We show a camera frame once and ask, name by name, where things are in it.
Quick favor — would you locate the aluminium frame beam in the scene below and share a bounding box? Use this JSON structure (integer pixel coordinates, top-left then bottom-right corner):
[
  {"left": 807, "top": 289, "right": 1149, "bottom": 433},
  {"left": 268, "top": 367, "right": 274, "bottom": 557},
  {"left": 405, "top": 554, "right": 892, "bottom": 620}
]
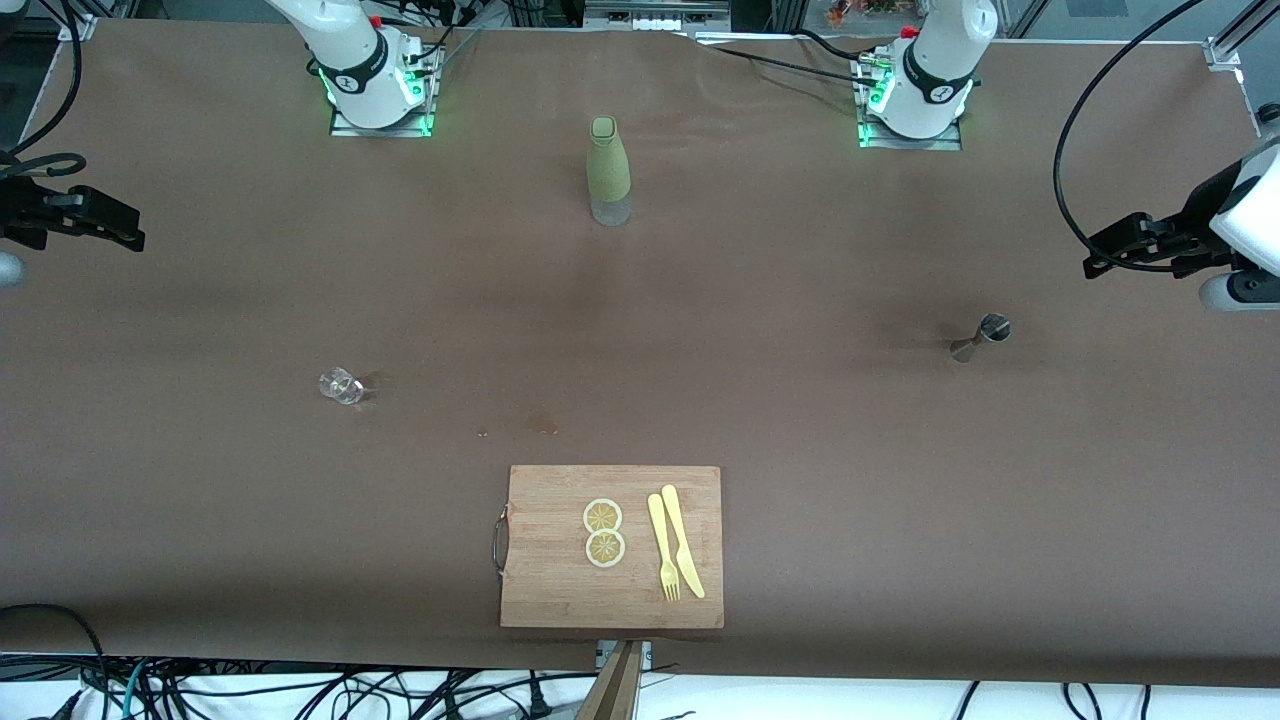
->
[{"left": 1215, "top": 0, "right": 1280, "bottom": 56}]

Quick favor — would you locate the wooden cutting board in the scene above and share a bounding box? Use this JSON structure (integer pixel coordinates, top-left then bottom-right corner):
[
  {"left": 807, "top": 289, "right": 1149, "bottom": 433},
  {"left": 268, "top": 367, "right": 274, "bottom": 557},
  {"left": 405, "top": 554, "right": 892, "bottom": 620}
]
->
[{"left": 492, "top": 465, "right": 725, "bottom": 630}]

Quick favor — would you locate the steel jigger measuring cup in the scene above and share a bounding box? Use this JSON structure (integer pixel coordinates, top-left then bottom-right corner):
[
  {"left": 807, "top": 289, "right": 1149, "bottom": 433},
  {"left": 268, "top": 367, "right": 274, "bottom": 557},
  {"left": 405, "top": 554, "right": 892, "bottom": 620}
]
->
[{"left": 950, "top": 313, "right": 1012, "bottom": 363}]

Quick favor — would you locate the small clear glass cup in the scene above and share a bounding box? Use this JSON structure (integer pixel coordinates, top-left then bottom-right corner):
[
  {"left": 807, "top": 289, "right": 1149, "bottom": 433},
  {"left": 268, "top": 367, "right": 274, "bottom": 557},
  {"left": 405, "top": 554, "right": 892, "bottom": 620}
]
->
[{"left": 318, "top": 367, "right": 366, "bottom": 406}]

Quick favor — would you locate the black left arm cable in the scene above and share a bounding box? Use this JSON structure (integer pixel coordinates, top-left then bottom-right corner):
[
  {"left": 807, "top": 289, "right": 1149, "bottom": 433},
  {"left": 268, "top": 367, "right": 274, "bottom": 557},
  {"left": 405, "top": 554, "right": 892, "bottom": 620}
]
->
[{"left": 1055, "top": 0, "right": 1201, "bottom": 271}]

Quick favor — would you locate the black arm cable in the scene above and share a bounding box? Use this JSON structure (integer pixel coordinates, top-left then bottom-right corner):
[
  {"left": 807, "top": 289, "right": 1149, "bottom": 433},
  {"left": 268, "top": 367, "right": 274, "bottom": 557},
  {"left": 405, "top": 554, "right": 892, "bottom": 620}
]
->
[
  {"left": 1055, "top": 0, "right": 1201, "bottom": 271},
  {"left": 0, "top": 0, "right": 89, "bottom": 181}
]

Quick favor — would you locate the wooden camera post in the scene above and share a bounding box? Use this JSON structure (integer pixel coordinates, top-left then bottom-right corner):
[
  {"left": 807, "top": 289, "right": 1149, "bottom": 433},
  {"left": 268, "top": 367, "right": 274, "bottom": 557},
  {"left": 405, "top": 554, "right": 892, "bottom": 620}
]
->
[{"left": 575, "top": 640, "right": 643, "bottom": 720}]

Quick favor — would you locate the green sleeved glass bottle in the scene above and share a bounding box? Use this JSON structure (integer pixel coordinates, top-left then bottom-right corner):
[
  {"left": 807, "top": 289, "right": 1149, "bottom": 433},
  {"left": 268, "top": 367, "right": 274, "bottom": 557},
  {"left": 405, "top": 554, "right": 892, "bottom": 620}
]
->
[{"left": 586, "top": 116, "right": 633, "bottom": 227}]

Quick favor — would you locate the yellow plastic knife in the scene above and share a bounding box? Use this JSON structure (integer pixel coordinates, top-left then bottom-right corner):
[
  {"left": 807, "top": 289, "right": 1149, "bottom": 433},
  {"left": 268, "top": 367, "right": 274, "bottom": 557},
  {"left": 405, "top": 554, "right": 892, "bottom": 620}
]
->
[{"left": 661, "top": 484, "right": 706, "bottom": 600}]

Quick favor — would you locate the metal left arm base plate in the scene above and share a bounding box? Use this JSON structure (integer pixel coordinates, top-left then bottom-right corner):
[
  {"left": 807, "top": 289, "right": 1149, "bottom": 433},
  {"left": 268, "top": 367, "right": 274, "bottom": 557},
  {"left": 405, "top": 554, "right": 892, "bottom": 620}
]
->
[{"left": 858, "top": 60, "right": 963, "bottom": 151}]

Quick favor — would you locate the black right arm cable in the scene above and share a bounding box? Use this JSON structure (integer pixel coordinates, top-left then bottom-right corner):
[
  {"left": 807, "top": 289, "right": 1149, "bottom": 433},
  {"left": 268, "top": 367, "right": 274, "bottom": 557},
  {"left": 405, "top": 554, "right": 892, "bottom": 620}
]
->
[{"left": 0, "top": 0, "right": 89, "bottom": 181}]

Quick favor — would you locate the black cable across cover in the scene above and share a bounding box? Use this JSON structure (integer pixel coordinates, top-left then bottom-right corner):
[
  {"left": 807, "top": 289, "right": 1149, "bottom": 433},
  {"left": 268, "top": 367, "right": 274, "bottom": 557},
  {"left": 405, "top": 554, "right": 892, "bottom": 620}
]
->
[{"left": 690, "top": 28, "right": 886, "bottom": 87}]

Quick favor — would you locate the brown table cover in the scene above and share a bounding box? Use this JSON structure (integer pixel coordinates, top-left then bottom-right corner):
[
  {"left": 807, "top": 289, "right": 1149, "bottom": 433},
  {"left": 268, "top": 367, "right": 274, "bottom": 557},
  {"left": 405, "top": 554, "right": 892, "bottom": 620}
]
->
[{"left": 0, "top": 20, "right": 1280, "bottom": 687}]

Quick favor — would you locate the metal post bracket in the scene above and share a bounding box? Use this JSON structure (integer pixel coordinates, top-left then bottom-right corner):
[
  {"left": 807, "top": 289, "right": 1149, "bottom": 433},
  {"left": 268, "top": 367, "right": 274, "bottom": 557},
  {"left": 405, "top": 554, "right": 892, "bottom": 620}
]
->
[{"left": 597, "top": 640, "right": 653, "bottom": 673}]

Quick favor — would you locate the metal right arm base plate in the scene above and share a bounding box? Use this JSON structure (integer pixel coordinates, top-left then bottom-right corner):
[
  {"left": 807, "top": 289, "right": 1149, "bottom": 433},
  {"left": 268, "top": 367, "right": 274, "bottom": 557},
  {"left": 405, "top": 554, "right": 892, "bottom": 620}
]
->
[{"left": 330, "top": 50, "right": 434, "bottom": 138}]

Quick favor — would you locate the yellow plastic fork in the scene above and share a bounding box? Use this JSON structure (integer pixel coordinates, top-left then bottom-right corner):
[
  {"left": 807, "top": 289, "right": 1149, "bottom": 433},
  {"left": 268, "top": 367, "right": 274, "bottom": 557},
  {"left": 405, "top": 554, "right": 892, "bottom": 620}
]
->
[{"left": 647, "top": 493, "right": 682, "bottom": 603}]

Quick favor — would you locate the black looped floor cable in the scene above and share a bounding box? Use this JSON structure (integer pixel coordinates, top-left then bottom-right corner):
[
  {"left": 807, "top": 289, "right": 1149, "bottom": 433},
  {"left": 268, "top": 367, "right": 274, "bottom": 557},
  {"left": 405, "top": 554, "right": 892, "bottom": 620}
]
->
[{"left": 0, "top": 603, "right": 111, "bottom": 720}]

